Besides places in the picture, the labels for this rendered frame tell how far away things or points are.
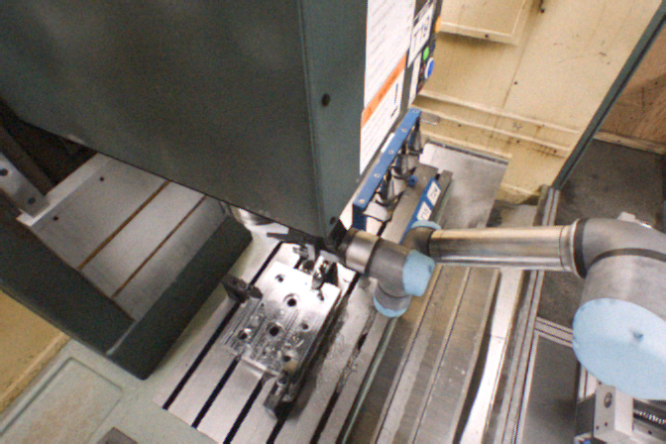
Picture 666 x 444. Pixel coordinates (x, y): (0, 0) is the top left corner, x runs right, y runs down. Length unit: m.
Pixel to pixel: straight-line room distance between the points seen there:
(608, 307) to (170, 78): 0.57
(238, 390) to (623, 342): 0.92
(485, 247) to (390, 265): 0.18
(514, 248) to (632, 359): 0.25
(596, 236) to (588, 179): 2.59
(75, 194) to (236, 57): 0.71
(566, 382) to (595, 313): 1.53
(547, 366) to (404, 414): 0.95
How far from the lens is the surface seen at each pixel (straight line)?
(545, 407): 2.04
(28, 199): 0.99
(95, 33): 0.53
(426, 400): 1.35
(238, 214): 0.70
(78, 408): 1.75
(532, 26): 1.52
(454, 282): 1.52
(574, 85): 1.59
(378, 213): 1.04
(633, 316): 0.58
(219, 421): 1.19
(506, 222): 1.86
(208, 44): 0.40
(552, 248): 0.71
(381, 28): 0.49
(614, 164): 3.49
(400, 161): 1.10
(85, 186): 1.04
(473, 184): 1.76
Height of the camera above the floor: 2.02
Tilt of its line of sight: 52 degrees down
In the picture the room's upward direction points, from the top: 3 degrees counter-clockwise
